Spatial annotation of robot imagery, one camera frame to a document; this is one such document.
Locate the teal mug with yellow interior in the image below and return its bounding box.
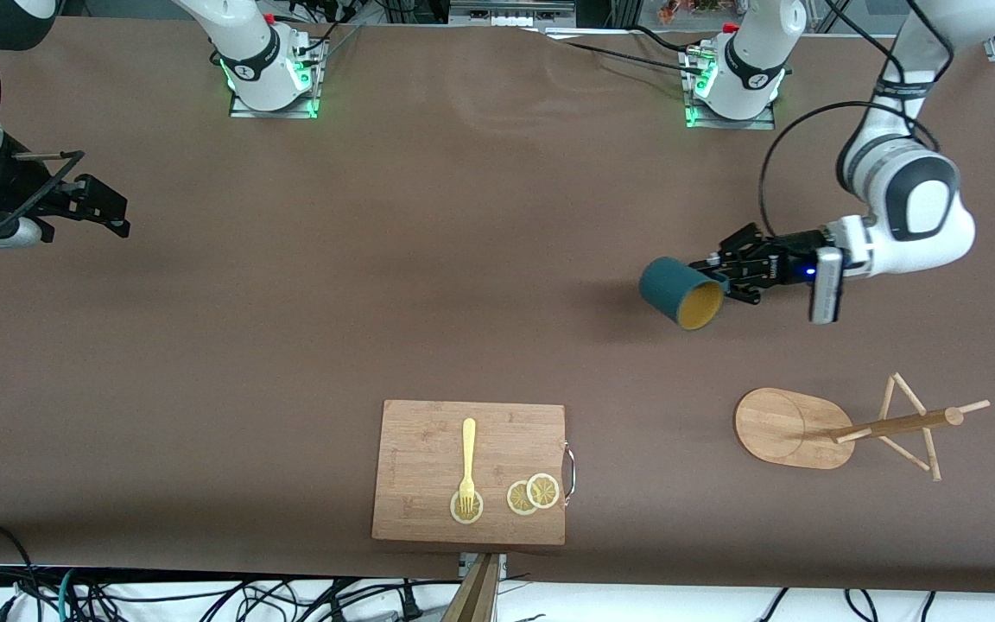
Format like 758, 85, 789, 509
638, 256, 728, 332

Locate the wooden mug rack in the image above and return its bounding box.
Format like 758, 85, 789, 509
733, 371, 992, 482

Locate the brown table cover mat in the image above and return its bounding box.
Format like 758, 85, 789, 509
0, 16, 995, 595

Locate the yellow plastic fork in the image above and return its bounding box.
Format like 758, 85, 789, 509
459, 418, 478, 513

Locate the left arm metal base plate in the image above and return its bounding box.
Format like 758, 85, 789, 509
681, 43, 776, 130

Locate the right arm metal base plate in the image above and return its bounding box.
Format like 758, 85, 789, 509
228, 35, 328, 119

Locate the black cable across table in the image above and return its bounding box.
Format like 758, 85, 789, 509
539, 24, 706, 77

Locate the bamboo cutting board with handle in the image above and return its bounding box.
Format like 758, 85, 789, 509
371, 399, 577, 546

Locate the wooden post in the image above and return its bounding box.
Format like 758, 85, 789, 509
441, 553, 501, 622

